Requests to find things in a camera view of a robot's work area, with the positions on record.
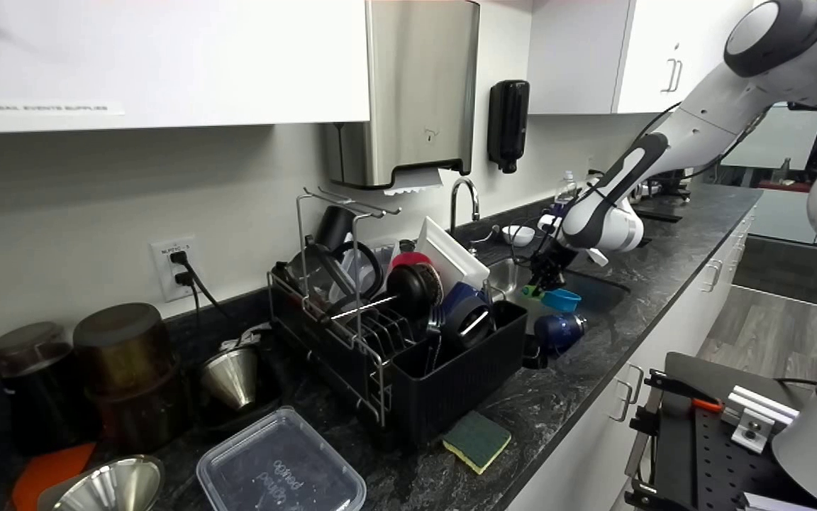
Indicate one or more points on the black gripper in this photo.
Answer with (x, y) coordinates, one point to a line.
(550, 257)

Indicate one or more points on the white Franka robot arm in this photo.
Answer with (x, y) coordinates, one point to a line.
(702, 118)

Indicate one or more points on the stainless steel sink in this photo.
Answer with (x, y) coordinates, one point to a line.
(597, 288)

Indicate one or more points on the chrome sink faucet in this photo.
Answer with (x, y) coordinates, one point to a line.
(451, 209)

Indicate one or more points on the round glass lid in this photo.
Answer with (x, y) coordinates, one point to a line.
(359, 269)

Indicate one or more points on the small white bowl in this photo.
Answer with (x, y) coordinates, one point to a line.
(516, 237)

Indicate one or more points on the dark blue bowl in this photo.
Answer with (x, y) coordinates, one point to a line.
(454, 307)

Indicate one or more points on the white cutting board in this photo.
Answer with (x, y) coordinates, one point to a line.
(451, 253)

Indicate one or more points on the red dish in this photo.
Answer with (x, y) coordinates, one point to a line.
(410, 260)

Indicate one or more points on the black dish rack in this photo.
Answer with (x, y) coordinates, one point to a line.
(454, 388)

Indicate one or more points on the black coffee machine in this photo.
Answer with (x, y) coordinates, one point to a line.
(668, 200)

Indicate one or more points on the orange black clamp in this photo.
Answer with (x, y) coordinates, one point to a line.
(679, 388)

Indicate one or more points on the green yellow sponge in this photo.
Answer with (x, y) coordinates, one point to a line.
(476, 440)

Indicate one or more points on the white base cabinet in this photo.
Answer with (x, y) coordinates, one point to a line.
(597, 455)

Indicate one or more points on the black mug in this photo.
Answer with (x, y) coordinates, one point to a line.
(335, 227)

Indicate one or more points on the white upper cabinet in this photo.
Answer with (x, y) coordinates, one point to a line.
(597, 59)
(190, 59)

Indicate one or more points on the stainless paper towel dispenser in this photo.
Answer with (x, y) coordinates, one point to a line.
(417, 87)

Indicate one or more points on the black breadboard table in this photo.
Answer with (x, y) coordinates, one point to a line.
(702, 463)

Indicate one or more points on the white reception desk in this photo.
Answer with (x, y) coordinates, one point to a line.
(777, 218)

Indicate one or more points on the white board panel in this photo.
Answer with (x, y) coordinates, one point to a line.
(777, 142)

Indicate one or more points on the clear plastic food container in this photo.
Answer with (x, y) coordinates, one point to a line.
(282, 469)

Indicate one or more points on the steel cone dripper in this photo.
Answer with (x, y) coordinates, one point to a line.
(230, 376)

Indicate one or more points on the large brown metal canister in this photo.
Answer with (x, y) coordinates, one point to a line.
(126, 371)

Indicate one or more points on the wide steel funnel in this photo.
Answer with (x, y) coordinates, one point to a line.
(110, 486)

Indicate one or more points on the dark lidded canister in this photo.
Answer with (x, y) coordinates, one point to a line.
(35, 389)

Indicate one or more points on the orange mat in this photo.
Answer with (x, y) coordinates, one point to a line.
(35, 476)

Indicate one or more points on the black wall soap dispenser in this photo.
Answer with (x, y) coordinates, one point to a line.
(509, 122)

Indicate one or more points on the aluminium bracket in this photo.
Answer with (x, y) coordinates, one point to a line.
(759, 415)

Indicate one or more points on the white wall outlet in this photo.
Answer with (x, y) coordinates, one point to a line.
(166, 274)

